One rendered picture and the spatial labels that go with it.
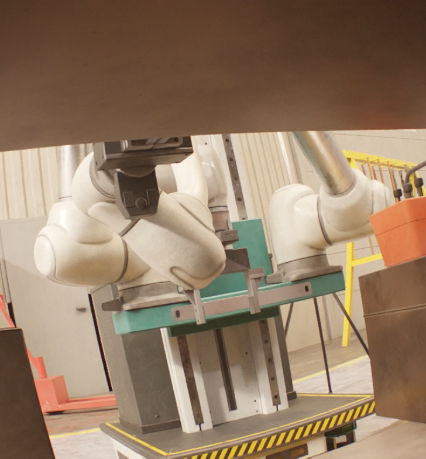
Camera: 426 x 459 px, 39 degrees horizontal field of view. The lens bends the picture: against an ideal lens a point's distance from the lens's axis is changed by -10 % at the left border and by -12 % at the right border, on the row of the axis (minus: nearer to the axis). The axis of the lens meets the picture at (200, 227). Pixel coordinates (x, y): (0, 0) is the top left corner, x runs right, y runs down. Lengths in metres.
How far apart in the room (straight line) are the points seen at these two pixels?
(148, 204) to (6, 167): 6.79
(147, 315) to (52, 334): 5.77
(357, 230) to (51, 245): 0.83
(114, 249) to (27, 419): 1.16
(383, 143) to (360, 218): 9.63
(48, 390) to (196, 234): 4.69
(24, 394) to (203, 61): 0.29
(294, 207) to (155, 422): 0.79
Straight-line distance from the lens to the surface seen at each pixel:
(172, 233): 1.05
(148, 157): 0.90
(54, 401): 5.68
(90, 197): 1.04
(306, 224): 1.87
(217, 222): 1.49
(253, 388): 2.04
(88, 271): 1.60
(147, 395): 2.05
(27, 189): 7.70
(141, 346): 2.04
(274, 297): 1.81
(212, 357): 1.99
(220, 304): 1.75
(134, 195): 0.94
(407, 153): 11.93
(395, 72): 0.59
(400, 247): 1.39
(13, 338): 0.51
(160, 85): 0.51
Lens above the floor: 0.66
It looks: 8 degrees up
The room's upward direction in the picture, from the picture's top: 11 degrees counter-clockwise
